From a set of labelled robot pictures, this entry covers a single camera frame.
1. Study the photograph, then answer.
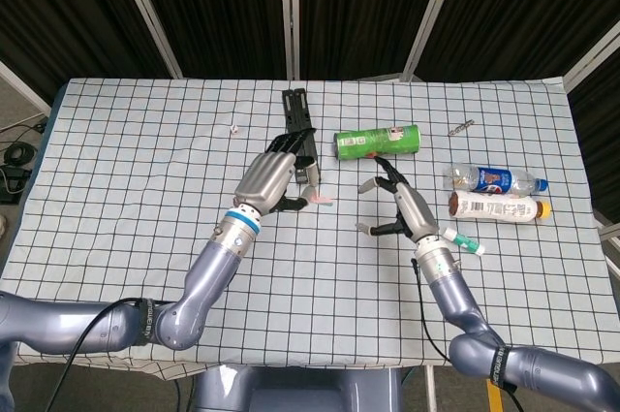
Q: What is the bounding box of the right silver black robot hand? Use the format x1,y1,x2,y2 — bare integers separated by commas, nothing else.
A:
356,155,443,241

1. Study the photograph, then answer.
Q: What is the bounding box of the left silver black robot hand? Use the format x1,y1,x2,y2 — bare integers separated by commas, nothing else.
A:
232,128,324,216

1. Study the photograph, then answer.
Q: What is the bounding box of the white green glue stick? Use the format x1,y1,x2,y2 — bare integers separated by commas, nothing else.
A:
442,228,487,257

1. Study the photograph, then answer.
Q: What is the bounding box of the green chips can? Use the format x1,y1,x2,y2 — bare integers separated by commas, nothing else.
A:
332,123,422,162

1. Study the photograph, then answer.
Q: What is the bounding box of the black folding laptop stand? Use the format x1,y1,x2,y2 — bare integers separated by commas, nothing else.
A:
282,87,323,185

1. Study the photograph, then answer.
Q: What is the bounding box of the white yellow-capped drink bottle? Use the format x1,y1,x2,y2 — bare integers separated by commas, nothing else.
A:
448,190,553,226

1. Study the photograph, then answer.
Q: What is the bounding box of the clear blue-label cola bottle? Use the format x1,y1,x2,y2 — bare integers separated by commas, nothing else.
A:
444,163,550,196

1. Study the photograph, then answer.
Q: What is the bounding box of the blue checkered tablecloth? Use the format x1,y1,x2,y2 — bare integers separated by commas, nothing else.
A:
0,73,620,379

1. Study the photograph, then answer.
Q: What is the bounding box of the black white-framed screen panel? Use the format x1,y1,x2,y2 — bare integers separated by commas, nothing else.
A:
563,18,620,280
289,0,467,84
404,0,620,93
115,0,297,80
0,0,183,117

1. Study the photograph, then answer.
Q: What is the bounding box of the white table leg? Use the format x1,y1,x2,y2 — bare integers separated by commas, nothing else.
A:
424,365,438,412

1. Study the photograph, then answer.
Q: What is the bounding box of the yellow floor tape strip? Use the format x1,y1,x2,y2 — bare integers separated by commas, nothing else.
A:
485,382,504,412

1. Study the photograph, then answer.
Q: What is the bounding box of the grey robot torso base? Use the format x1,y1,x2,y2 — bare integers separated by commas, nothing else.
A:
191,364,404,412

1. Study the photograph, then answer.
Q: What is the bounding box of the black power adapter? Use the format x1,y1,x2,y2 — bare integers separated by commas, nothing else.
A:
0,164,31,206

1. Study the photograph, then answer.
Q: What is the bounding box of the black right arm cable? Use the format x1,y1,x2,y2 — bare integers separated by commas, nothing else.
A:
410,258,454,365

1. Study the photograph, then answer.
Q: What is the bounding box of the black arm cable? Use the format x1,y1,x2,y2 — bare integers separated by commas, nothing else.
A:
410,258,454,365
60,298,146,412

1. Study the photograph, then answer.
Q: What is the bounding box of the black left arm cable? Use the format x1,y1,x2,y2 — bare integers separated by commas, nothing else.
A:
60,298,146,412

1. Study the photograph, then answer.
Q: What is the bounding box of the black coiled floor cable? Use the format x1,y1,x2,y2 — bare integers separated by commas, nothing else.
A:
3,142,39,167

